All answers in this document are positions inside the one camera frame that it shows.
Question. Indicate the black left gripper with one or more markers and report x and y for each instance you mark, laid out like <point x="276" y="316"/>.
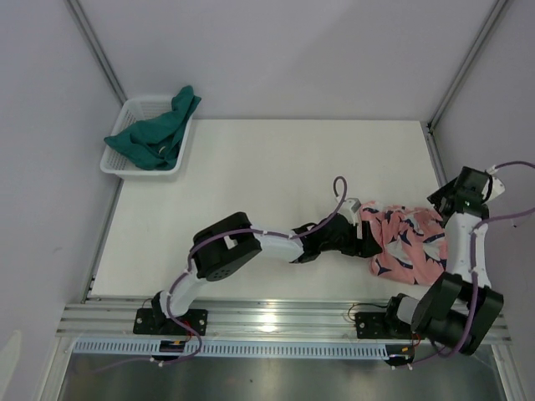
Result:
<point x="364" y="246"/>

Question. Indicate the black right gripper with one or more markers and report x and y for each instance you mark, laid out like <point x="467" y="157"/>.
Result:
<point x="438" y="196"/>

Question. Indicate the pink shark print shorts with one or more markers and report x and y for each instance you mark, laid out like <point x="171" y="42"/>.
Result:
<point x="412" y="243"/>

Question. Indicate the green shorts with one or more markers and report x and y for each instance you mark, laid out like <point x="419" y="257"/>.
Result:
<point x="154" y="144"/>

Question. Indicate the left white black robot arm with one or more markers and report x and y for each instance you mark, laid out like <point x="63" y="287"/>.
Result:
<point x="223" y="248"/>

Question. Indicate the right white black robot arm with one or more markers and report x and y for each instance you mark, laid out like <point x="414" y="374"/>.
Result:
<point x="460" y="307"/>

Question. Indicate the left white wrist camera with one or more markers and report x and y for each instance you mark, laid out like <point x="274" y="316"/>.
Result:
<point x="350" y="210"/>

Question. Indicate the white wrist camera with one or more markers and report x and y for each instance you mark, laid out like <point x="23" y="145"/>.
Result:
<point x="495" y="187"/>
<point x="350" y="210"/>

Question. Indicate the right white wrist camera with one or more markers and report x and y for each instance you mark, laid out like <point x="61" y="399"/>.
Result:
<point x="495" y="187"/>

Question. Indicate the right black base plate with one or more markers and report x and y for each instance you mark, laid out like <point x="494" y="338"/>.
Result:
<point x="380" y="325"/>

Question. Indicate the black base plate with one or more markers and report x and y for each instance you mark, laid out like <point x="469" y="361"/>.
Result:
<point x="380" y="325"/>
<point x="148" y="323"/>

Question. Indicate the right aluminium frame post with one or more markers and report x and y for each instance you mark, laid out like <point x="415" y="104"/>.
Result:
<point x="482" y="38"/>

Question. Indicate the aluminium frame post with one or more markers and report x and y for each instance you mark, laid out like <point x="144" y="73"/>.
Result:
<point x="95" y="47"/>
<point x="482" y="38"/>

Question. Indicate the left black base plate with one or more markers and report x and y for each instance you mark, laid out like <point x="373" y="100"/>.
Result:
<point x="148" y="323"/>

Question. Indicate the aluminium mounting rail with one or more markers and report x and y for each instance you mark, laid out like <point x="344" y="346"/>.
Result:
<point x="259" y="320"/>

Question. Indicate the white perforated cable tray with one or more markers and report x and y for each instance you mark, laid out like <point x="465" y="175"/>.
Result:
<point x="220" y="348"/>

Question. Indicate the left aluminium frame post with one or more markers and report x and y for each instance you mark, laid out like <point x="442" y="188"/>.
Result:
<point x="95" y="47"/>

